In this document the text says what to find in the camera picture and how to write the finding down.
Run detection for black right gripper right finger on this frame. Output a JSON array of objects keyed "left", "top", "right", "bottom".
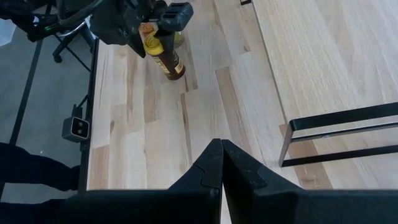
[{"left": 222, "top": 139, "right": 398, "bottom": 224}]

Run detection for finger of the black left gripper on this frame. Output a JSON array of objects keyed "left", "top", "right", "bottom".
[
  {"left": 158, "top": 2, "right": 195, "bottom": 63},
  {"left": 129, "top": 26, "right": 147, "bottom": 59}
]

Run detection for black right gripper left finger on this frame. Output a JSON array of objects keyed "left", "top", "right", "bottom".
[{"left": 58, "top": 138, "right": 224, "bottom": 224}]

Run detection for yellow-lid dark spice bottle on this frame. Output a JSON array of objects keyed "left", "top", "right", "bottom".
[{"left": 138, "top": 23, "right": 187, "bottom": 81}]

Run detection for wooden shelf with black frame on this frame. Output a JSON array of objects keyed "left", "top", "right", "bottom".
[{"left": 239, "top": 0, "right": 398, "bottom": 168}]

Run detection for black office chair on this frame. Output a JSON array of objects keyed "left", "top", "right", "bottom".
[{"left": 52, "top": 23, "right": 96, "bottom": 72}]

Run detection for small grey camera box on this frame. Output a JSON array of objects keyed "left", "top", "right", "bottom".
[{"left": 61, "top": 104, "right": 91, "bottom": 143}]

